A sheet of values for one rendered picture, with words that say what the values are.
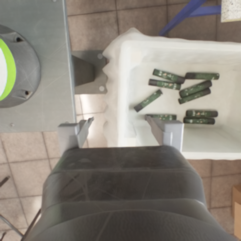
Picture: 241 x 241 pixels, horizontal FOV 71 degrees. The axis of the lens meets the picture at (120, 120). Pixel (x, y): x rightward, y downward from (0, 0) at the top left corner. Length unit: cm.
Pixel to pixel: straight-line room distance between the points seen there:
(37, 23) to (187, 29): 113
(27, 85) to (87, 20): 102
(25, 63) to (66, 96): 9
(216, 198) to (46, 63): 175
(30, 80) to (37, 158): 124
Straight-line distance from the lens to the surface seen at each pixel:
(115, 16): 132
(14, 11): 40
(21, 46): 36
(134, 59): 60
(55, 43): 36
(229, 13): 62
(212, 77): 89
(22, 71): 34
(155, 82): 80
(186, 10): 88
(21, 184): 175
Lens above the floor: 126
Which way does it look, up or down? 75 degrees down
